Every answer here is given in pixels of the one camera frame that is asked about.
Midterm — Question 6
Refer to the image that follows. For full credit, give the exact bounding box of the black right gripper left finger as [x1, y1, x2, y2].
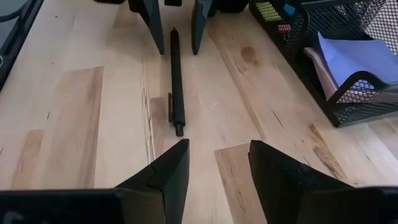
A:
[114, 138, 191, 224]

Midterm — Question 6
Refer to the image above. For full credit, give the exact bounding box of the green sticky note block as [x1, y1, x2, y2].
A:
[255, 1, 282, 22]

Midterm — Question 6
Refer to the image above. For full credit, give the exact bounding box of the black aluminium rig frame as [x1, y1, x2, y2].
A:
[0, 0, 45, 91]

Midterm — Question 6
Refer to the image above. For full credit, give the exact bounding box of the black mesh desk organizer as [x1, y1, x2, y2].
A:
[248, 0, 398, 128]

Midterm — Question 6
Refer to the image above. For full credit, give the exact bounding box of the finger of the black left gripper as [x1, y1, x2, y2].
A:
[190, 0, 216, 56]
[127, 0, 165, 55]

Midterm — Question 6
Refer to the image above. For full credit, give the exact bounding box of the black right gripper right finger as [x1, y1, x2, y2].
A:
[248, 139, 354, 224]

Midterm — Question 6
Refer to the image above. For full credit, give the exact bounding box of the small blue clip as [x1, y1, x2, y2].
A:
[282, 3, 297, 17]

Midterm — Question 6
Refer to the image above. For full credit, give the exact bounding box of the black pen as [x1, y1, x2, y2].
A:
[167, 27, 187, 138]

